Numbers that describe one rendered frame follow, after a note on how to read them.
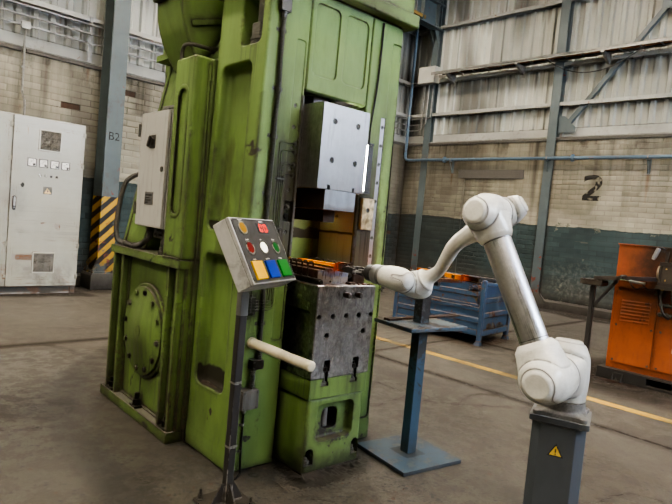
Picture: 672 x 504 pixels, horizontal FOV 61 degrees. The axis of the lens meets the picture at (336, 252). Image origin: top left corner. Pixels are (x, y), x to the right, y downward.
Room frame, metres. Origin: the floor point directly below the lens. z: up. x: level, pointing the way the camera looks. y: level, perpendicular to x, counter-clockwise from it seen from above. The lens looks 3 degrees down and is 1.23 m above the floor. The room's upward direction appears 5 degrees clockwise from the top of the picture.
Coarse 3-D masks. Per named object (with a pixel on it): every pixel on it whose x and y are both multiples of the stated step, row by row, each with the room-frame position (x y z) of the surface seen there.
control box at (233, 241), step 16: (224, 224) 2.15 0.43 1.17; (256, 224) 2.31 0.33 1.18; (272, 224) 2.44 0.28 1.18; (224, 240) 2.15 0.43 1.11; (240, 240) 2.15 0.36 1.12; (256, 240) 2.26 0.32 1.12; (272, 240) 2.37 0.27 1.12; (224, 256) 2.15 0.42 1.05; (240, 256) 2.12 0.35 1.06; (256, 256) 2.20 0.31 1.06; (272, 256) 2.31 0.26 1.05; (240, 272) 2.12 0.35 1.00; (240, 288) 2.12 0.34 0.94; (256, 288) 2.20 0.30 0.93
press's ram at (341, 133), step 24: (312, 120) 2.71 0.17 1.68; (336, 120) 2.71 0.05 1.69; (360, 120) 2.81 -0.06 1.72; (312, 144) 2.69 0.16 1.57; (336, 144) 2.71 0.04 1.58; (360, 144) 2.82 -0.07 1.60; (312, 168) 2.68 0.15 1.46; (336, 168) 2.72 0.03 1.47; (360, 168) 2.83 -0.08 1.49; (360, 192) 2.84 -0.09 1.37
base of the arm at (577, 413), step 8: (536, 408) 2.02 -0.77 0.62; (544, 408) 2.01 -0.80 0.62; (552, 408) 2.00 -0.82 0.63; (560, 408) 1.98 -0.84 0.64; (568, 408) 1.97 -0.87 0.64; (576, 408) 1.98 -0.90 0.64; (584, 408) 2.00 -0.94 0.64; (552, 416) 1.98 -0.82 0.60; (560, 416) 1.97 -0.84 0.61; (568, 416) 1.96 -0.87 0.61; (576, 416) 1.96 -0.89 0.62; (584, 416) 1.97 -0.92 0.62; (584, 424) 1.93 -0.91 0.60
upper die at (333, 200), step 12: (300, 192) 2.82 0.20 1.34; (312, 192) 2.75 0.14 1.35; (324, 192) 2.68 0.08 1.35; (336, 192) 2.73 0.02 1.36; (348, 192) 2.78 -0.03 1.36; (300, 204) 2.81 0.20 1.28; (312, 204) 2.74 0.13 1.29; (324, 204) 2.69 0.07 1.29; (336, 204) 2.74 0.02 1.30; (348, 204) 2.79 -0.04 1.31
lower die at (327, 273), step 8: (304, 264) 2.83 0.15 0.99; (312, 264) 2.87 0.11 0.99; (320, 264) 2.82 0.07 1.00; (304, 272) 2.75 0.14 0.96; (312, 272) 2.71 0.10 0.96; (320, 272) 2.69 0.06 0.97; (328, 272) 2.73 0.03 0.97; (336, 272) 2.76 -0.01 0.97; (344, 272) 2.80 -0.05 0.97; (328, 280) 2.73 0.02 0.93; (336, 280) 2.77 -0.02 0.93; (344, 280) 2.80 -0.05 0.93
